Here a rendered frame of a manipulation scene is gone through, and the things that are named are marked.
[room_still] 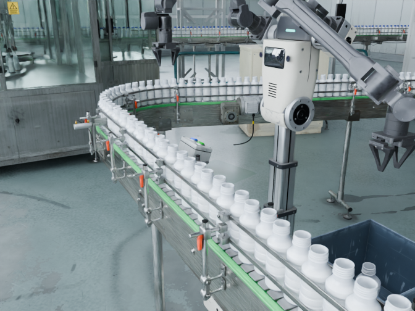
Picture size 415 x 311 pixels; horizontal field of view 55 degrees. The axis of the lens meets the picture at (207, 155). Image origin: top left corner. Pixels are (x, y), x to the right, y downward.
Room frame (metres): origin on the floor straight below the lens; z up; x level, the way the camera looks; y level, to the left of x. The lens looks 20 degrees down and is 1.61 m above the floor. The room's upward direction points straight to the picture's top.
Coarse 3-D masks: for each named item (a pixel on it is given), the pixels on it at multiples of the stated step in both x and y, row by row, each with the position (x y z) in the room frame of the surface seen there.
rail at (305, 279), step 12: (156, 156) 1.38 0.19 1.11; (192, 204) 1.12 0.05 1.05; (216, 204) 0.98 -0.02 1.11; (204, 216) 1.04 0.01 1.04; (240, 228) 0.87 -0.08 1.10; (240, 252) 0.87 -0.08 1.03; (276, 252) 0.75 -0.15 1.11; (288, 264) 0.71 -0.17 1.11; (300, 276) 0.67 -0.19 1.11; (312, 288) 0.64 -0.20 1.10
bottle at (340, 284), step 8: (336, 264) 0.63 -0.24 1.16; (344, 264) 0.65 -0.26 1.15; (352, 264) 0.64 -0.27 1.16; (336, 272) 0.63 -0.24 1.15; (344, 272) 0.62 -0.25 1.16; (352, 272) 0.62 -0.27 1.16; (328, 280) 0.64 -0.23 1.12; (336, 280) 0.62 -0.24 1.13; (344, 280) 0.62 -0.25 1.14; (352, 280) 0.62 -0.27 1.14; (328, 288) 0.62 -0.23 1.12; (336, 288) 0.62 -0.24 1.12; (344, 288) 0.61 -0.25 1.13; (352, 288) 0.61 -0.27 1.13; (336, 296) 0.61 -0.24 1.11; (344, 296) 0.60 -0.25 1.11; (328, 304) 0.62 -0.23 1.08; (344, 304) 0.60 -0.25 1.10
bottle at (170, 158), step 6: (174, 144) 1.36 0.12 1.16; (168, 150) 1.33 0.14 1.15; (174, 150) 1.33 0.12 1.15; (168, 156) 1.33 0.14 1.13; (174, 156) 1.32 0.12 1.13; (168, 162) 1.32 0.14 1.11; (174, 162) 1.31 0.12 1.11; (168, 168) 1.32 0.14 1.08; (168, 174) 1.32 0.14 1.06; (168, 180) 1.32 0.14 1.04; (168, 186) 1.32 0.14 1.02
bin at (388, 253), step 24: (312, 240) 1.07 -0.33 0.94; (336, 240) 1.12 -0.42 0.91; (360, 240) 1.18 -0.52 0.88; (384, 240) 1.14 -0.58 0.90; (408, 240) 1.07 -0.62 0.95; (360, 264) 1.19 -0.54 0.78; (384, 264) 1.13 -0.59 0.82; (408, 264) 1.06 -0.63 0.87; (384, 288) 1.11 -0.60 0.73; (408, 288) 1.04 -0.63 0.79
